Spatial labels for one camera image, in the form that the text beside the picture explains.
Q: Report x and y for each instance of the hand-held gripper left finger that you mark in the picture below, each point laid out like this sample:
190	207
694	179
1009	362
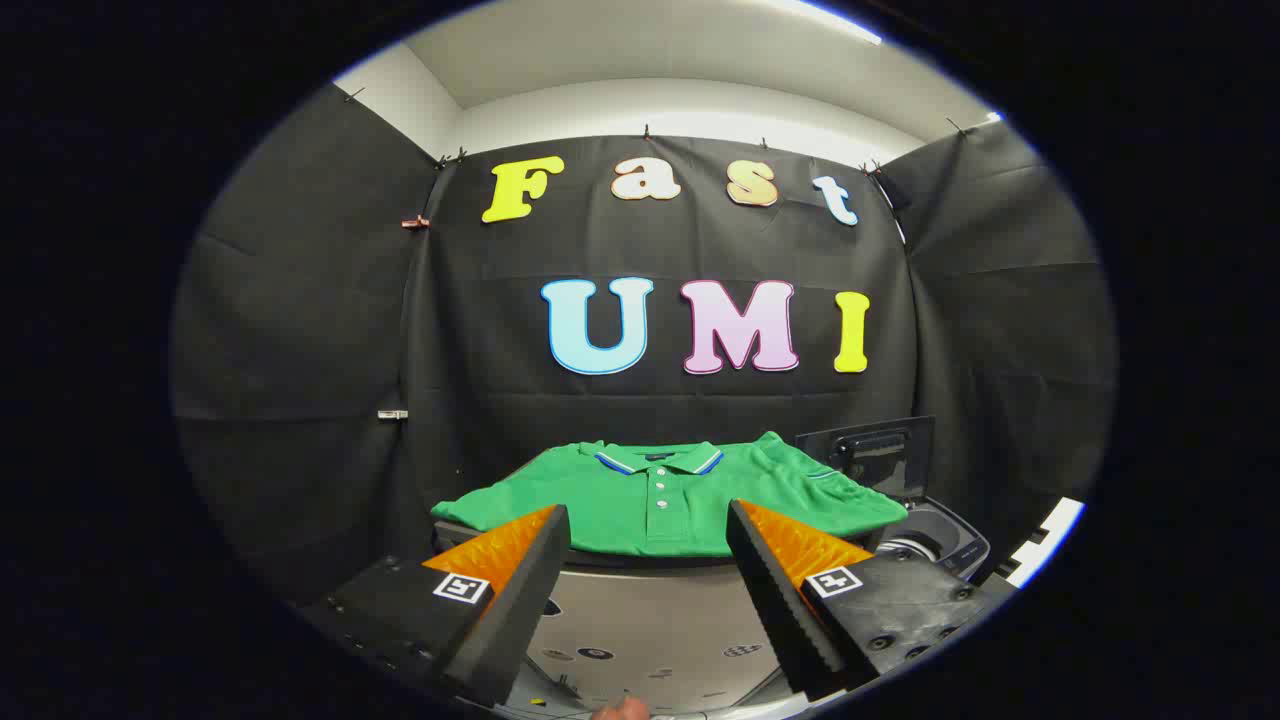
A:
520	600

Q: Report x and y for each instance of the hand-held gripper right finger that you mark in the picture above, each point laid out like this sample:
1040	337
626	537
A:
780	610

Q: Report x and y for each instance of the green polo shirt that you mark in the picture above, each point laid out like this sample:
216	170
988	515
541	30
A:
650	480

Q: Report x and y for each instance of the grey washing machine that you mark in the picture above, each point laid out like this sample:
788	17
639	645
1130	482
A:
950	540

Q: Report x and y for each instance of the grey cabinet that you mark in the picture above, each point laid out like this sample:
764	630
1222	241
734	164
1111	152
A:
650	620

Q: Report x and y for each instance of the black backdrop cloth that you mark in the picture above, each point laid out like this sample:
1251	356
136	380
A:
500	330

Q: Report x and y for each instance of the white panel with black marks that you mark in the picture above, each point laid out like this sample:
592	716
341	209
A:
1050	535

